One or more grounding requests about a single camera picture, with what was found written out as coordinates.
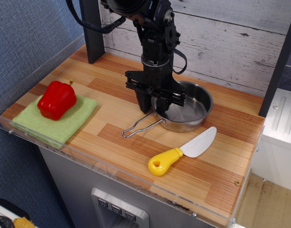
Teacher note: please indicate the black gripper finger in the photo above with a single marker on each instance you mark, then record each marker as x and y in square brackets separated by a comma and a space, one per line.
[144, 100]
[162, 105]

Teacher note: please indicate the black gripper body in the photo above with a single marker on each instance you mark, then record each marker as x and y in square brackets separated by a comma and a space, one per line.
[158, 82]

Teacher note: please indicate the metal pot with wire handle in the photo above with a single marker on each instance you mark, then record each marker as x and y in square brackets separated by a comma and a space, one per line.
[186, 118]

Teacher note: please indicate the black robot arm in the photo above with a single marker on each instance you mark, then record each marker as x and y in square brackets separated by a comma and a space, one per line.
[154, 21]

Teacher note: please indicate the red bell pepper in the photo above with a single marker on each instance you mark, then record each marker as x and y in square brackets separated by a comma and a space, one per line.
[58, 98]

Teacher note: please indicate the green cloth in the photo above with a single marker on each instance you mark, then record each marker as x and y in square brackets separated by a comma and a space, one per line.
[54, 133]

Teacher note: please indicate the clear acrylic guard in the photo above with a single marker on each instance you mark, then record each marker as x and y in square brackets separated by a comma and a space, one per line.
[27, 58]

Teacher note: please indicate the grey toy fridge cabinet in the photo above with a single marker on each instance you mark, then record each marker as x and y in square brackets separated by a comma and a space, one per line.
[75, 182]

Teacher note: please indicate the silver dispenser panel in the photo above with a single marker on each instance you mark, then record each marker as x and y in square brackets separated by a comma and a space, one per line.
[113, 212]

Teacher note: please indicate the yellow object at corner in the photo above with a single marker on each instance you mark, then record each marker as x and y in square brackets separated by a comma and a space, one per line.
[23, 223]

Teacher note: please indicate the yellow handled toy knife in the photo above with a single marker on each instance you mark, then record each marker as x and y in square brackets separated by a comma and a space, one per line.
[159, 164]

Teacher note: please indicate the dark left post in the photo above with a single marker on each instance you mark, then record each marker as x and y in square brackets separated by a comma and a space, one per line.
[93, 39]

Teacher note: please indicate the dark post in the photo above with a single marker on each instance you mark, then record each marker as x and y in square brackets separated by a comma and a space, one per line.
[93, 39]
[278, 71]

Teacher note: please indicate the dark right post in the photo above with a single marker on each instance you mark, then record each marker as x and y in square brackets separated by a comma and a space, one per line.
[278, 71]

